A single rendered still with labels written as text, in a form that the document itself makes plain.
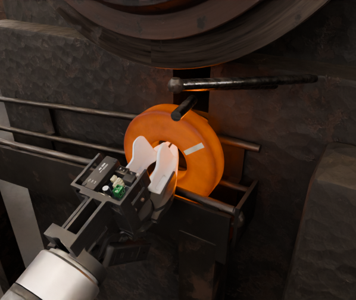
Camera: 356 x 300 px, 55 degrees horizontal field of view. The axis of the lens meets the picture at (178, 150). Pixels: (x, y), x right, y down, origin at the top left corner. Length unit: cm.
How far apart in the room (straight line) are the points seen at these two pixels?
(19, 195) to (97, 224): 143
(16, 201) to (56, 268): 140
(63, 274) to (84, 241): 3
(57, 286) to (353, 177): 31
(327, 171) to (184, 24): 21
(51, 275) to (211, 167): 23
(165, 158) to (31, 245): 112
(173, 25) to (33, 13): 46
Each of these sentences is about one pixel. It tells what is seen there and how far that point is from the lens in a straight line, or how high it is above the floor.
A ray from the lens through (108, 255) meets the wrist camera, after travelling 40.
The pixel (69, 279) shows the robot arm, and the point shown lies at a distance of 36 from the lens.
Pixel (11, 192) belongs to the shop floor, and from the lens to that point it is 182.
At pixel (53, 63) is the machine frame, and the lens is 68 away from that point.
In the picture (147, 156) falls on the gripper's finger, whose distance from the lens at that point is 47.
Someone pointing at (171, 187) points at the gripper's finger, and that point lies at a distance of 44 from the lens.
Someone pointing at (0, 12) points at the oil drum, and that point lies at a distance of 323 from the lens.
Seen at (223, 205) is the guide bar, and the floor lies 71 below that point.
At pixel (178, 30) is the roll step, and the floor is 93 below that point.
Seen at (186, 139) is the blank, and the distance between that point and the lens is 45.
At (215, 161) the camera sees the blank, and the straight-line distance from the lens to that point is 45.
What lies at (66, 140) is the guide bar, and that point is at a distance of 69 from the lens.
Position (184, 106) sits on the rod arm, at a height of 88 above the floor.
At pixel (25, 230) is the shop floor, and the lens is 158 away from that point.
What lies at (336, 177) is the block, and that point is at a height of 80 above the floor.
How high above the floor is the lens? 100
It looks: 30 degrees down
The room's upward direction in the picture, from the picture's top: straight up
